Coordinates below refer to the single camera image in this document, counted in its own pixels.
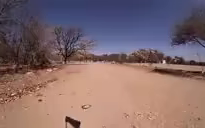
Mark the bare branching tree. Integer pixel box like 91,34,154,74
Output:
52,25,96,65

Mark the distant row of trees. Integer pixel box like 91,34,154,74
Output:
71,48,205,66

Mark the pale stone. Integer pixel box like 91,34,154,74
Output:
81,103,92,111

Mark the robot's own part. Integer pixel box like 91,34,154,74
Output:
64,115,82,128

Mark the thicket of bare bushes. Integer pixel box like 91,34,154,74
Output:
0,0,58,75

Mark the tree with thin trunk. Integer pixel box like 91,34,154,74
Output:
170,8,205,76

